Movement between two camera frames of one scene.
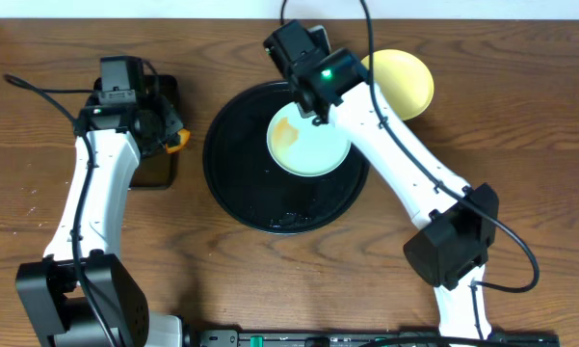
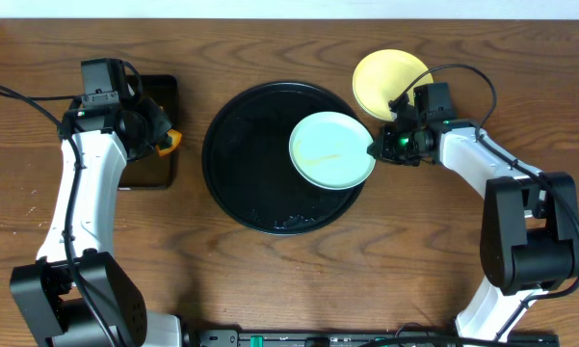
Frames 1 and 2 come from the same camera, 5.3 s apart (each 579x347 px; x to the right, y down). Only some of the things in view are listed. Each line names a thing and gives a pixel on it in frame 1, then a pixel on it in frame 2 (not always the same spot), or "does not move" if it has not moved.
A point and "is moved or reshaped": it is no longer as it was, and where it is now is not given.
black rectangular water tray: [160, 170] does not move
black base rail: [310, 337] does not move
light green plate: [302, 147] is moved or reshaped
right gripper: [294, 93] → [383, 150]
